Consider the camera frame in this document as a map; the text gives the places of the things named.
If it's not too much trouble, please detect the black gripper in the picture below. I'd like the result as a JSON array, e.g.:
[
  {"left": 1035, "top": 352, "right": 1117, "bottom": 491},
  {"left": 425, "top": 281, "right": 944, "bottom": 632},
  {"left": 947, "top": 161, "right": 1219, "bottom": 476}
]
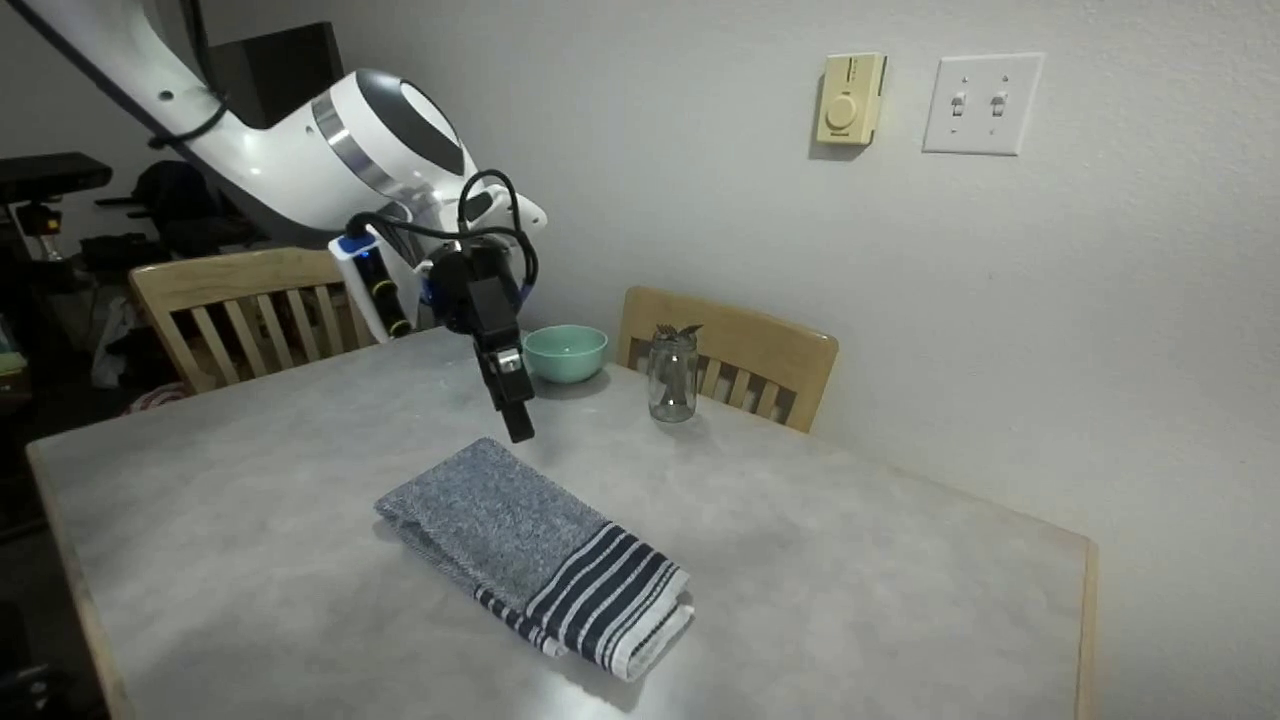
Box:
[{"left": 427, "top": 245, "right": 540, "bottom": 447}]

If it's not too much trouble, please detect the blue striped towel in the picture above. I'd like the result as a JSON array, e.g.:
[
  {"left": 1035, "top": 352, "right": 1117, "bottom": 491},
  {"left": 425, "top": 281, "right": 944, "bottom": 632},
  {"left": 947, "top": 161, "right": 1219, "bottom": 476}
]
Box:
[{"left": 370, "top": 436, "right": 700, "bottom": 688}]

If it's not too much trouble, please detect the teal ceramic bowl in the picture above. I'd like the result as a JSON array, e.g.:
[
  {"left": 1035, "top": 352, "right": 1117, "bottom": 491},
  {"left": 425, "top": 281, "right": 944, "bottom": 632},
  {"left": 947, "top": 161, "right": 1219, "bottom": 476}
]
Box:
[{"left": 520, "top": 320, "right": 615, "bottom": 394}]

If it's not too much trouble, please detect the clear glass jar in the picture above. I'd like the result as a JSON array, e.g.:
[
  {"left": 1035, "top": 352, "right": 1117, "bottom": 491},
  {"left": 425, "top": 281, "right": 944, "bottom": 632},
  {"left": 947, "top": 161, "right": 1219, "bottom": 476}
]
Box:
[{"left": 644, "top": 320, "right": 709, "bottom": 430}]

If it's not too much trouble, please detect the wooden chair with slotted back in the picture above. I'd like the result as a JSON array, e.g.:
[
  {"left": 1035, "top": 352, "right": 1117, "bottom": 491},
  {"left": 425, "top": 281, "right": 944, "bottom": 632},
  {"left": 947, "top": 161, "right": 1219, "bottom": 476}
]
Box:
[{"left": 611, "top": 286, "right": 844, "bottom": 436}]

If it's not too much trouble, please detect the wooden chair with vertical slats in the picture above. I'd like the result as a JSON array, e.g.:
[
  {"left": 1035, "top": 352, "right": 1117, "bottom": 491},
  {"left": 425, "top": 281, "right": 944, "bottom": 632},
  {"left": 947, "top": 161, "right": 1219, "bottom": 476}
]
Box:
[{"left": 127, "top": 242, "right": 370, "bottom": 397}]

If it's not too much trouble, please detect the black bag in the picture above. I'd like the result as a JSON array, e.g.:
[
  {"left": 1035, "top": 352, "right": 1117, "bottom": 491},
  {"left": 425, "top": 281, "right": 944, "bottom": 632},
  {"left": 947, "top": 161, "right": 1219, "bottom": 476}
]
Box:
[{"left": 127, "top": 158, "right": 244, "bottom": 262}]

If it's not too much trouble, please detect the dark tall panel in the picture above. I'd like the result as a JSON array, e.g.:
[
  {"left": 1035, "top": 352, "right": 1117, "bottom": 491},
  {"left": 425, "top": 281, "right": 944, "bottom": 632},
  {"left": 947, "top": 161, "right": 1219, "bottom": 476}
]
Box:
[{"left": 196, "top": 21, "right": 353, "bottom": 131}]

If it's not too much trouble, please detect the black padded equipment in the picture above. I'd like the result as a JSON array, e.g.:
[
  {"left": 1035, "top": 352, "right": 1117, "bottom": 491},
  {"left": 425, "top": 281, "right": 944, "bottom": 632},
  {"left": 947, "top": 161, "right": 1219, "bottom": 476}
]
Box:
[{"left": 0, "top": 148, "right": 117, "bottom": 207}]

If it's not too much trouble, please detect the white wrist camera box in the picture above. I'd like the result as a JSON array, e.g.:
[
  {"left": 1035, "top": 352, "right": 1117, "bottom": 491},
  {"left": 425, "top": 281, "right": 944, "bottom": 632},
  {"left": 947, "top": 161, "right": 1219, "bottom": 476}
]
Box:
[{"left": 323, "top": 232, "right": 433, "bottom": 344}]

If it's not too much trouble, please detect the beige wall dimmer dial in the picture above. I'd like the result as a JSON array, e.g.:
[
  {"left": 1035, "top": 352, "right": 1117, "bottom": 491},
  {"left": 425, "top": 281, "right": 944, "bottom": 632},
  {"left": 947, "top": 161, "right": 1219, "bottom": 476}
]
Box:
[{"left": 810, "top": 52, "right": 893, "bottom": 154}]

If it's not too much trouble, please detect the white double light switch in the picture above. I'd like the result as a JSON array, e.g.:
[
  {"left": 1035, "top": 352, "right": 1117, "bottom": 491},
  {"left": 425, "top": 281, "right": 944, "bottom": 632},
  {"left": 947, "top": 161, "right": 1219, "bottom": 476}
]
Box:
[{"left": 919, "top": 52, "right": 1048, "bottom": 161}]

